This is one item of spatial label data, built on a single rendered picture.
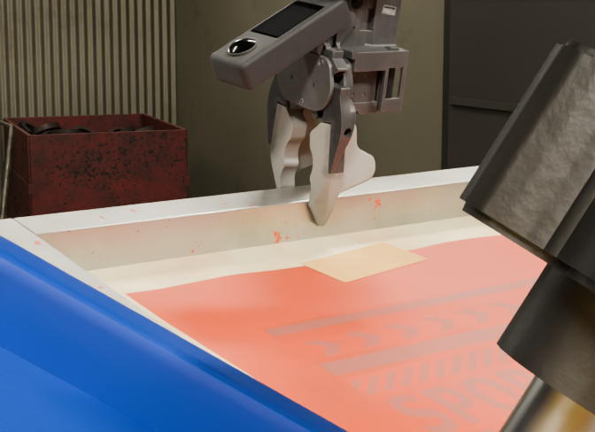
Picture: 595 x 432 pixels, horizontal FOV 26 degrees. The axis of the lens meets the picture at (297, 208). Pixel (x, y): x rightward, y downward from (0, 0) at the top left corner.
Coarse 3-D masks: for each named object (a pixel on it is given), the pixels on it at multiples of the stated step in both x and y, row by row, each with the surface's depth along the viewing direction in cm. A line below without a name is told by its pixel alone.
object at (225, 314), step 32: (192, 288) 96; (224, 288) 96; (256, 288) 97; (288, 288) 98; (320, 288) 98; (352, 288) 99; (384, 288) 100; (192, 320) 90; (224, 320) 90; (256, 320) 91; (288, 320) 91; (224, 352) 85; (256, 352) 86; (288, 352) 86; (288, 384) 81; (320, 384) 82; (352, 416) 78; (384, 416) 79
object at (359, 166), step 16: (320, 128) 106; (320, 144) 106; (352, 144) 107; (320, 160) 106; (352, 160) 108; (368, 160) 109; (320, 176) 106; (336, 176) 106; (352, 176) 108; (368, 176) 109; (320, 192) 106; (336, 192) 107; (320, 208) 107; (320, 224) 108
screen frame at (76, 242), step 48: (288, 192) 109; (384, 192) 113; (432, 192) 117; (48, 240) 94; (96, 240) 96; (144, 240) 99; (192, 240) 102; (240, 240) 105; (288, 240) 108; (96, 288) 84
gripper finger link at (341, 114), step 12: (336, 84) 104; (336, 96) 103; (348, 96) 104; (336, 108) 104; (348, 108) 104; (324, 120) 105; (336, 120) 104; (348, 120) 104; (336, 132) 104; (348, 132) 104; (336, 144) 104; (336, 156) 104; (336, 168) 105
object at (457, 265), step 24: (480, 240) 114; (504, 240) 115; (432, 264) 106; (456, 264) 107; (480, 264) 108; (504, 264) 108; (528, 264) 109; (408, 288) 100; (432, 288) 101; (456, 288) 102
